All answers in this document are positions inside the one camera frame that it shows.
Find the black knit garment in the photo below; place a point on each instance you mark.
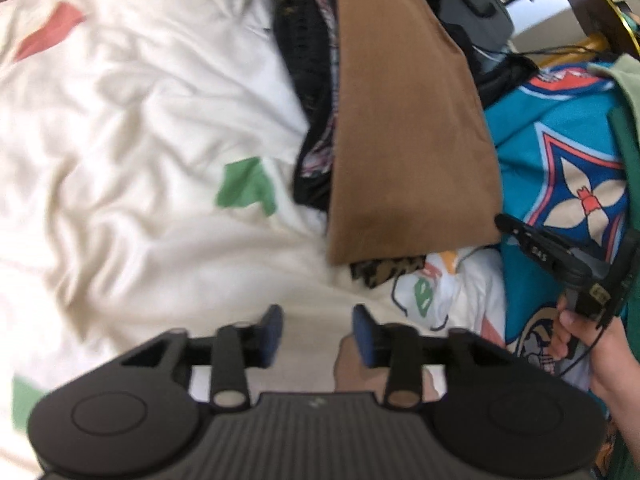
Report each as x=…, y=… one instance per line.
x=308, y=39

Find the light green blanket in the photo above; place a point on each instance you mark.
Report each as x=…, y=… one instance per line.
x=624, y=121

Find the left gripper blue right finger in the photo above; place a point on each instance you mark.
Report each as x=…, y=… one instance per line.
x=404, y=352

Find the black suitcase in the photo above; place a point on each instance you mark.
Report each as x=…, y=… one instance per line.
x=482, y=29

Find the cream bear print duvet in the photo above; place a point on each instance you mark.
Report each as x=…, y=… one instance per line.
x=147, y=154

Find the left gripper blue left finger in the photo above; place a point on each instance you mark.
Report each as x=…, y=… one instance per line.
x=228, y=354

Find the teal printed garment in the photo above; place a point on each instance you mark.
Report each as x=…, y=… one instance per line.
x=561, y=171

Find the brown printed t-shirt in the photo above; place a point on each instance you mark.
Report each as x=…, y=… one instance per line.
x=415, y=170

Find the leopard print cloth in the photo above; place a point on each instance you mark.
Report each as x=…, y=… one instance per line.
x=376, y=272

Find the person's right forearm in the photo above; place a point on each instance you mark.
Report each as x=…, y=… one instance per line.
x=619, y=379

